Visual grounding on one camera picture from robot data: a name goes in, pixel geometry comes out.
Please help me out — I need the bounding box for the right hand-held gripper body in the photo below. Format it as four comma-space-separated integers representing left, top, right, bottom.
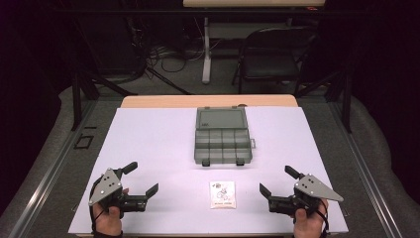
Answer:
267, 173, 345, 218

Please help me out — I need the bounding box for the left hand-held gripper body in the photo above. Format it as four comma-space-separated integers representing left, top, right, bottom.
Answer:
87, 167, 149, 219

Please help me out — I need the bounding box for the person's left hand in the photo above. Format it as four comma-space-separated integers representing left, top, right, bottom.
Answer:
92, 187, 131, 237

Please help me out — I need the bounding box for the person's right hand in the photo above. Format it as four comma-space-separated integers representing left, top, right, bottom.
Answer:
292, 197, 330, 238

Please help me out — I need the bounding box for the white table cover sheet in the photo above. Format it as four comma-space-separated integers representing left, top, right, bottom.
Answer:
67, 106, 350, 236

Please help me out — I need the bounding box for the small white printed packet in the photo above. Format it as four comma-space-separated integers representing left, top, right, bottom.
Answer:
209, 179, 238, 210

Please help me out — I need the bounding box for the grey clear plastic compartment box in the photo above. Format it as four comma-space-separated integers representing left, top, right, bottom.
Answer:
193, 105, 258, 168

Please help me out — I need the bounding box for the black metal stand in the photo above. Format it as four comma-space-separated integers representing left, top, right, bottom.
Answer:
292, 67, 353, 134
69, 63, 137, 132

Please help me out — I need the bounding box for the black folding chair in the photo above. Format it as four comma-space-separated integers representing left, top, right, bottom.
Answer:
232, 26, 319, 95

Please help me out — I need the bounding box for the white-legged desk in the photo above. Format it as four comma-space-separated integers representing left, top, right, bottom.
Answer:
182, 0, 327, 85

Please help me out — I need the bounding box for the black wrist cord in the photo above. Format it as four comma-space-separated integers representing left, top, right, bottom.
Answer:
316, 197, 331, 238
88, 176, 104, 234

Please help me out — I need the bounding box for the metal floor rail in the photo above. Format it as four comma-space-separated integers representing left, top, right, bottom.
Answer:
330, 100, 404, 238
7, 100, 97, 238

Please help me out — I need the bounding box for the bundle of floor cables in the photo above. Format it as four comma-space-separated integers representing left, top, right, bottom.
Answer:
132, 16, 226, 82

